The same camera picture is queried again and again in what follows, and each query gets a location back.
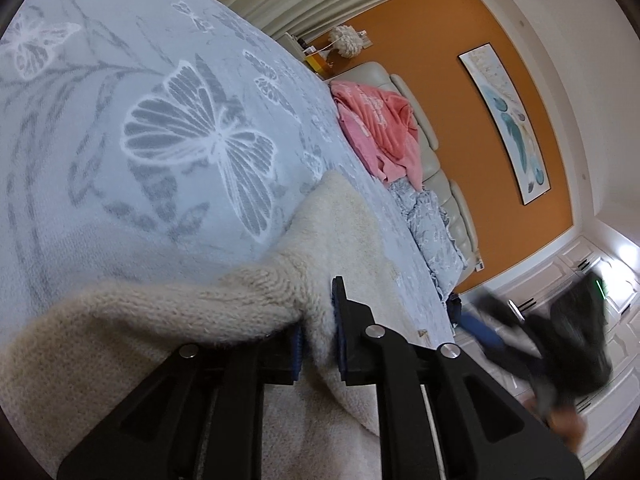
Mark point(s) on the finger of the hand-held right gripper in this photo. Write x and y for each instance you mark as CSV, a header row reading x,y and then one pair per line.
x,y
500,312
482,332

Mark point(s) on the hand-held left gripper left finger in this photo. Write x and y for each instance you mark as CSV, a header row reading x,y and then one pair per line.
x,y
296,357

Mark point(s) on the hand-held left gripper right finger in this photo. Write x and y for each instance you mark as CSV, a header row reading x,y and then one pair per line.
x,y
340,345

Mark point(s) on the cream knitted sweater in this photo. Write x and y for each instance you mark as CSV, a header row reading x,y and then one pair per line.
x,y
175,310

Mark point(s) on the person's right hand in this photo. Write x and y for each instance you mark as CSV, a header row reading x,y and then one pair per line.
x,y
566,422

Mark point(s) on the blue-grey ruffled pillow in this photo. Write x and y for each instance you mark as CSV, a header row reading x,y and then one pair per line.
x,y
430,230

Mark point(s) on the beige padded headboard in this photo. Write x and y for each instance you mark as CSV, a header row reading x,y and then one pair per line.
x,y
440,180

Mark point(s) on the framed feather painting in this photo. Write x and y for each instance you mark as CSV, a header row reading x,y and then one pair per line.
x,y
510,120

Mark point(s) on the pink cloth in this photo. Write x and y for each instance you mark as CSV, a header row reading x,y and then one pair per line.
x,y
380,125

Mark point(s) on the grey butterfly print blanket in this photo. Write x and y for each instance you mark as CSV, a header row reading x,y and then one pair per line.
x,y
100,160

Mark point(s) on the yellow box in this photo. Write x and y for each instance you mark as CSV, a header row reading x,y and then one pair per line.
x,y
316,62

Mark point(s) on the white nightstand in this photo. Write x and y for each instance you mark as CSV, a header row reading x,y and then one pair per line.
x,y
295,47

